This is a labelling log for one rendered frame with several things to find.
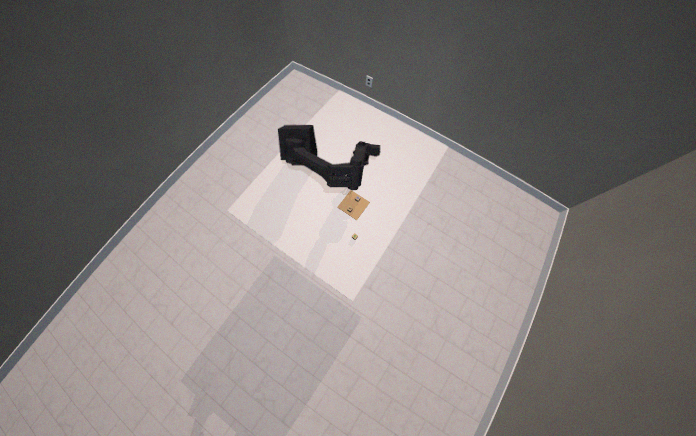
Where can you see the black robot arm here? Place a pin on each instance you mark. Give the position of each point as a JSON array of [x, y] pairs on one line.
[[338, 175]]

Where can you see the tan mat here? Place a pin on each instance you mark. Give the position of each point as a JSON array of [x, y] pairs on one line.
[[358, 207]]

